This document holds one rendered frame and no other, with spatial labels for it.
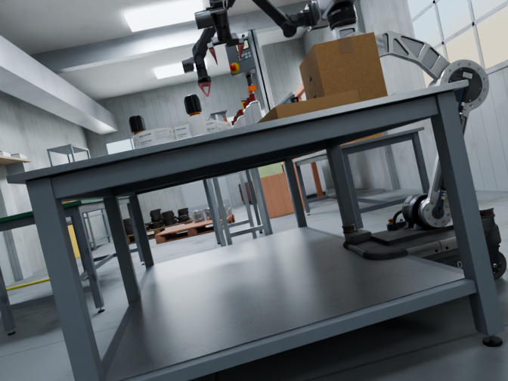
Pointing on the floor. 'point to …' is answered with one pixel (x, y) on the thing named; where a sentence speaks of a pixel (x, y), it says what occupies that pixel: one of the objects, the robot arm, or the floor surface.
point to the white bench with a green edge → (75, 209)
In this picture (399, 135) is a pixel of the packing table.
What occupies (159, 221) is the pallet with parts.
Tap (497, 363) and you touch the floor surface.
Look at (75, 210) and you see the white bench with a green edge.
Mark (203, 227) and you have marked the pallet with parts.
